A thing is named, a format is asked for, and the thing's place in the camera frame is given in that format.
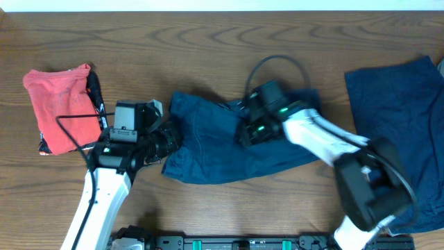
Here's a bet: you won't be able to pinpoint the dark blue denim shorts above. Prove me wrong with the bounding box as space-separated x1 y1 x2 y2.
162 92 318 185

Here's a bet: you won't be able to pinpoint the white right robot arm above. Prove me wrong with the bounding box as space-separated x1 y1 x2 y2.
237 81 417 249

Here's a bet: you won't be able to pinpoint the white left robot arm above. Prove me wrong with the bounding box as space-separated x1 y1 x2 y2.
61 122 182 249

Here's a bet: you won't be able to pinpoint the dark blue clothes pile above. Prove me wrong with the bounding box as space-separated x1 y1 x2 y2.
345 56 443 234

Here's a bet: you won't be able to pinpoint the folded black patterned garment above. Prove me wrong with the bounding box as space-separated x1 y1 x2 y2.
38 71 108 156

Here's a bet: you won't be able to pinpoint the folded red t-shirt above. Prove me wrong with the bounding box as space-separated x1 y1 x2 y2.
23 64 101 155

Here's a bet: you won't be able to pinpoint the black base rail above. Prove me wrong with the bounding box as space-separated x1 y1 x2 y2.
107 225 416 250

